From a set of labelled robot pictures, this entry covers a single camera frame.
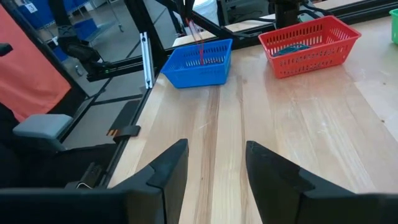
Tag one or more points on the green plastic basket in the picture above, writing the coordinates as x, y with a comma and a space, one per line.
395, 28

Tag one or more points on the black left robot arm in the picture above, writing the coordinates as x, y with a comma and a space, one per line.
286, 14

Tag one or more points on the black tripod-mounted device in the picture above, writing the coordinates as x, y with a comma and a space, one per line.
74, 46

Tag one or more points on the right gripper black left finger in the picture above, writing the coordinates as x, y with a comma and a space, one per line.
164, 189

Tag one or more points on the black chair grey armrest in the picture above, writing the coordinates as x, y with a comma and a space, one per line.
42, 127

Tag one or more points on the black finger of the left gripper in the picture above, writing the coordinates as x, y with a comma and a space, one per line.
186, 7
191, 7

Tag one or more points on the black plate yellow-striped end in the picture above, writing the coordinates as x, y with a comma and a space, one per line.
126, 115

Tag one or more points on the red plastic basket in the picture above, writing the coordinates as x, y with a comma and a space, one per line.
311, 67

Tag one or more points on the red rubber band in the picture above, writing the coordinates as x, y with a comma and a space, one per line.
200, 46

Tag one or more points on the blue partition panel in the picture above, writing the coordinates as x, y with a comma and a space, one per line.
46, 9

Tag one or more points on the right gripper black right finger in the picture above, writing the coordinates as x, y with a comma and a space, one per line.
273, 189

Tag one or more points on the silver aluminium extrusion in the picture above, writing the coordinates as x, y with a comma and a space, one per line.
146, 60

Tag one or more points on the blue plastic basket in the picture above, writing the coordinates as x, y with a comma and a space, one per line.
199, 76

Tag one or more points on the white number sign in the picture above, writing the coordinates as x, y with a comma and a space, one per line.
31, 7

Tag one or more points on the orange fabric panel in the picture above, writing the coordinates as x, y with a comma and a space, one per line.
31, 62

